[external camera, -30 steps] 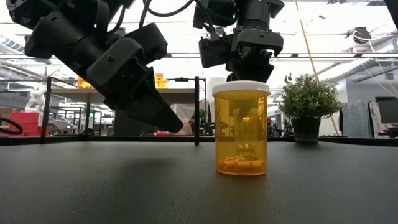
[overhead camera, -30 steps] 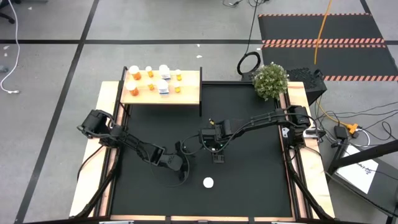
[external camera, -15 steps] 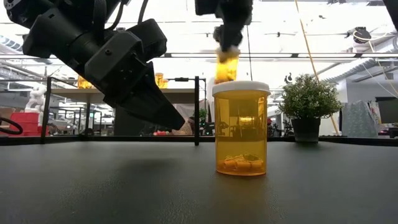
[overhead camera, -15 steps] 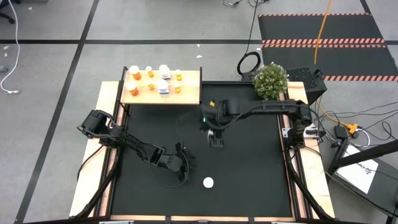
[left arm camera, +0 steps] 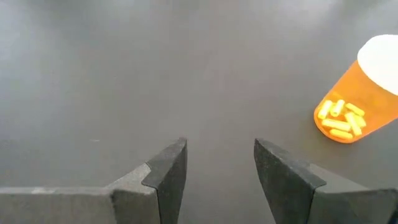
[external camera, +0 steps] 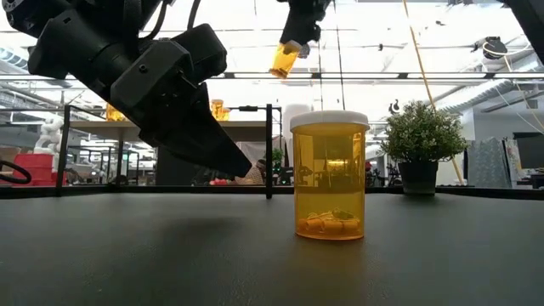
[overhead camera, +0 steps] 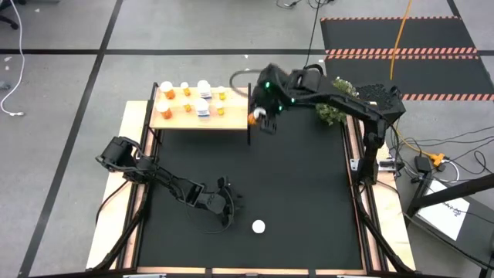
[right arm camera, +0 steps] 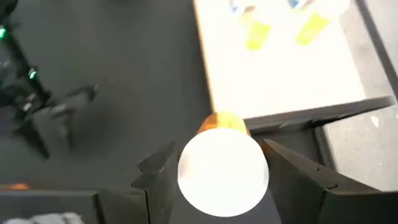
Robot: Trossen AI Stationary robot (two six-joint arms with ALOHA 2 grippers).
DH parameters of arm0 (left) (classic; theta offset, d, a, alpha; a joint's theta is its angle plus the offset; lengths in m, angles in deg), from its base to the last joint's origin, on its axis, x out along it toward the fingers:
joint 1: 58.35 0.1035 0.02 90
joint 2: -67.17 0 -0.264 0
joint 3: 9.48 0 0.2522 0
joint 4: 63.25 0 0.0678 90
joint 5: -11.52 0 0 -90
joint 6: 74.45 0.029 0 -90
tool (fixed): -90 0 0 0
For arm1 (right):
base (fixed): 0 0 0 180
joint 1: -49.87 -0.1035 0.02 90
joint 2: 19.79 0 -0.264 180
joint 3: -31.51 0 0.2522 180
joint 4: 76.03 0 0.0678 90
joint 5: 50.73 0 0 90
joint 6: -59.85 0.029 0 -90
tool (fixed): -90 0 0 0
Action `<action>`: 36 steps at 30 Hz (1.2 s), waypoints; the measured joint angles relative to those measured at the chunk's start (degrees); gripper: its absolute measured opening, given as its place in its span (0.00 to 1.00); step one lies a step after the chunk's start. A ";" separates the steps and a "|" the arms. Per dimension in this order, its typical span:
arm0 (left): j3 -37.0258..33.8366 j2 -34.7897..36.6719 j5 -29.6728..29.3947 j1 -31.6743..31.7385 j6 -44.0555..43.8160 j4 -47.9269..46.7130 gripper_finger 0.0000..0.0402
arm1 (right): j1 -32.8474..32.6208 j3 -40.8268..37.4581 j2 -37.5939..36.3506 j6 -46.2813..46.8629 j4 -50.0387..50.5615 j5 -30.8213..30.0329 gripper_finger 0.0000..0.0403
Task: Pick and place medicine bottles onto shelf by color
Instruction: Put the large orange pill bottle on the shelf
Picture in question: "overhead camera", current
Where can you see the black orange-striped floor mat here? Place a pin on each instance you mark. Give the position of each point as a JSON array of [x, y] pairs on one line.
[[386, 34]]

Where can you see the large amber pill bottle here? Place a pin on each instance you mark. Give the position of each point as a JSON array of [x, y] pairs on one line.
[[164, 107], [168, 88], [259, 112], [258, 226]]

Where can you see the white Melatonin supplement bottle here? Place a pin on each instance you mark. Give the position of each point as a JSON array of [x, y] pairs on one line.
[[201, 105], [203, 87]]

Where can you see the black equipment box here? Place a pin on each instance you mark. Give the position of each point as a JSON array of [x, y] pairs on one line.
[[376, 92]]

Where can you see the raised black shelf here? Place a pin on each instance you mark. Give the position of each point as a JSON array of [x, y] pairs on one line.
[[236, 101]]

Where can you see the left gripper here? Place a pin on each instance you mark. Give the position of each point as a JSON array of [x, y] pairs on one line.
[[214, 201]]

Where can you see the black stand leg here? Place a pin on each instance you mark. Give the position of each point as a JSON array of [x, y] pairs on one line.
[[455, 191]]

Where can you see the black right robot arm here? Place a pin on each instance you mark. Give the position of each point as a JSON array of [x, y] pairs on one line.
[[347, 102]]

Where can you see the orange power splitter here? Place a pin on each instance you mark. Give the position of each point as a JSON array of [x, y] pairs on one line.
[[436, 157]]

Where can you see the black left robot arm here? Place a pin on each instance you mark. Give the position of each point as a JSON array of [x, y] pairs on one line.
[[154, 173]]

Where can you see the white paper sheet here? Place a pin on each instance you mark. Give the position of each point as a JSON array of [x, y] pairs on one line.
[[444, 216]]

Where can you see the dark grey floor platform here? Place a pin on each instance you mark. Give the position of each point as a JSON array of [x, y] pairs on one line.
[[478, 231]]

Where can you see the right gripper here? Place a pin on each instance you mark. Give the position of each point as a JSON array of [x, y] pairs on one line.
[[272, 90]]

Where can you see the green potted plant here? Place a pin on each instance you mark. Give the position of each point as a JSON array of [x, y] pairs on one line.
[[330, 114]]

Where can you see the black table mat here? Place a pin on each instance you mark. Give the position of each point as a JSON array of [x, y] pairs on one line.
[[308, 193]]

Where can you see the black office chair base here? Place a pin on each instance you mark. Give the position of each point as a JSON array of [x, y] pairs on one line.
[[11, 24]]

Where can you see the black power adapter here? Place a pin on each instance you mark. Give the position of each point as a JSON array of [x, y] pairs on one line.
[[423, 164]]

